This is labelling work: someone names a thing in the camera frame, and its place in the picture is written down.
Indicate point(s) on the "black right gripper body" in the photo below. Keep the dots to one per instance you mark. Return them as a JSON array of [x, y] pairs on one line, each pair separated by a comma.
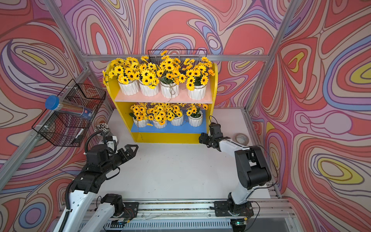
[[206, 139]]

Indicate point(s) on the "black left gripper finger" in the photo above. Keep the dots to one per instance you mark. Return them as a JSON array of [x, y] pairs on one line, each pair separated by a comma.
[[124, 150], [131, 150]]

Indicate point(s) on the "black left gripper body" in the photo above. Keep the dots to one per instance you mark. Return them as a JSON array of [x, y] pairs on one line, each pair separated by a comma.
[[119, 158]]

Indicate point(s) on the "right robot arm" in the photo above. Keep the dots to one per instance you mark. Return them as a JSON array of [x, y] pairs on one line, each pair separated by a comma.
[[252, 170]]

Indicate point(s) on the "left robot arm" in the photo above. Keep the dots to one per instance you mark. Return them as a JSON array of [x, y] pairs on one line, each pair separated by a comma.
[[103, 156]]

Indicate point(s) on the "clear cup of pencils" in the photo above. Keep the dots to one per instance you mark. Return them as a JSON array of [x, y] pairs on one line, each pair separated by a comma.
[[104, 128]]

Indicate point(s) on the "clear packing tape roll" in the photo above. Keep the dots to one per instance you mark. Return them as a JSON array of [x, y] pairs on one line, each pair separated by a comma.
[[241, 139]]

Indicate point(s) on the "black marker in basket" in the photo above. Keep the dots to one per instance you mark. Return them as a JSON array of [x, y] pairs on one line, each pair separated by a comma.
[[78, 138]]

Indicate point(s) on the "yellow wooden shelf unit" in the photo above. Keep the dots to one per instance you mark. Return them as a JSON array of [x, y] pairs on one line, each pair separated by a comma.
[[184, 134]]

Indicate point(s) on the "blue capped pencil tube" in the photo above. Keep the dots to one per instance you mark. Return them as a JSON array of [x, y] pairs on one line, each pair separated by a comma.
[[54, 103]]

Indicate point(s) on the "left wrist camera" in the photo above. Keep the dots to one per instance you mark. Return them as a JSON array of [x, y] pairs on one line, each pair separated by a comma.
[[112, 142]]

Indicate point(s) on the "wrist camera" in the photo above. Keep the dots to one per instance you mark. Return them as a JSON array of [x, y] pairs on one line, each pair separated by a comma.
[[215, 130], [112, 142]]

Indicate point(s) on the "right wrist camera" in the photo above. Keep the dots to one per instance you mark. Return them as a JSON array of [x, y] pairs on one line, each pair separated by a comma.
[[215, 130]]

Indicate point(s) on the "black wire basket left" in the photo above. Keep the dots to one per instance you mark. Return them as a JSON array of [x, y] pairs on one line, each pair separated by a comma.
[[60, 128]]

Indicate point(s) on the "black wire basket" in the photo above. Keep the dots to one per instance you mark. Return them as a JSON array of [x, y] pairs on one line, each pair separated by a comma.
[[181, 54], [60, 128]]

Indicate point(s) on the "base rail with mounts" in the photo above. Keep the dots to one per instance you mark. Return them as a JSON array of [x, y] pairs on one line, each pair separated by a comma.
[[88, 212]]

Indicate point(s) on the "black wire basket rear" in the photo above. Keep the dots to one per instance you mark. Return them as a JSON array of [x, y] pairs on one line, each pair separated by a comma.
[[181, 54]]

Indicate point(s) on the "aluminium frame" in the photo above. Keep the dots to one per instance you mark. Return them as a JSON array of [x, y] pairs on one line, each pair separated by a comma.
[[36, 61]]

